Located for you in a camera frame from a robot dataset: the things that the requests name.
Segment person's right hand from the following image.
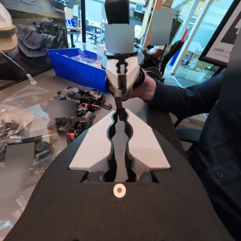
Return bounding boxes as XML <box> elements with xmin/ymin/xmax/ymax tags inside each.
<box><xmin>105</xmin><ymin>69</ymin><xmax>157</xmax><ymax>101</ymax></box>

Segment blue plastic bin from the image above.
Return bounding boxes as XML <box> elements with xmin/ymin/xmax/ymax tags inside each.
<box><xmin>46</xmin><ymin>48</ymin><xmax>108</xmax><ymax>93</ymax></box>

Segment crumpled clear plastic bag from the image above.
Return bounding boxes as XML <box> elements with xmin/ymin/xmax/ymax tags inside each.
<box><xmin>62</xmin><ymin>42</ymin><xmax>106</xmax><ymax>68</ymax></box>

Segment black office chair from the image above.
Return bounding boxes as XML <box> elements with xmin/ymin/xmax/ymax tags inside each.
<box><xmin>145</xmin><ymin>40</ymin><xmax>186</xmax><ymax>83</ymax></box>

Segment partly built lego car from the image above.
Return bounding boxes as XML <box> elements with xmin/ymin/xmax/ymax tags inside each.
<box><xmin>53</xmin><ymin>86</ymin><xmax>114</xmax><ymax>140</ymax></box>

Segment page holder cord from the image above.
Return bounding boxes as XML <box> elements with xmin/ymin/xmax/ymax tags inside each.
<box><xmin>0</xmin><ymin>50</ymin><xmax>38</xmax><ymax>86</ymax></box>

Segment clear bag of grey parts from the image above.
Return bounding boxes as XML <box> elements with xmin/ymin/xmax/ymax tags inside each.
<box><xmin>0</xmin><ymin>87</ymin><xmax>80</xmax><ymax>190</ymax></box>

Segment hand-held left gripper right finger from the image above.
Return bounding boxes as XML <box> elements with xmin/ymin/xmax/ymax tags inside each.
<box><xmin>125</xmin><ymin>108</ymin><xmax>171</xmax><ymax>176</ymax></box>

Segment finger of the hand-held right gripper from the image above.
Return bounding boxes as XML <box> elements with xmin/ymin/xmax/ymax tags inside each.
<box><xmin>124</xmin><ymin>56</ymin><xmax>141</xmax><ymax>91</ymax></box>
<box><xmin>105</xmin><ymin>58</ymin><xmax>121</xmax><ymax>89</ymax></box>

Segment black pole with round disc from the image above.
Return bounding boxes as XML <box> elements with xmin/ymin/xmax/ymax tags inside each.
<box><xmin>81</xmin><ymin>0</ymin><xmax>87</xmax><ymax>44</ymax></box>

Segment grey lego beam red pins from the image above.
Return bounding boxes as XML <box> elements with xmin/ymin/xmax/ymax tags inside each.
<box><xmin>114</xmin><ymin>64</ymin><xmax>127</xmax><ymax>121</ymax></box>

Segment black white tag sign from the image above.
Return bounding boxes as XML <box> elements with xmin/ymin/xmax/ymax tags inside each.
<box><xmin>198</xmin><ymin>0</ymin><xmax>241</xmax><ymax>67</ymax></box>

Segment white wooden book stand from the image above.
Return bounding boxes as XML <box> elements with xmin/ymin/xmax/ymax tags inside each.
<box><xmin>0</xmin><ymin>24</ymin><xmax>18</xmax><ymax>53</ymax></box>

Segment dark lego box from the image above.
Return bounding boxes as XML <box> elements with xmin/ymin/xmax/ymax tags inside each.
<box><xmin>0</xmin><ymin>0</ymin><xmax>69</xmax><ymax>80</ymax></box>

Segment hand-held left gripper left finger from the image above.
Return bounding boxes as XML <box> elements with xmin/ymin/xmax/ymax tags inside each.
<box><xmin>69</xmin><ymin>110</ymin><xmax>115</xmax><ymax>177</ymax></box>

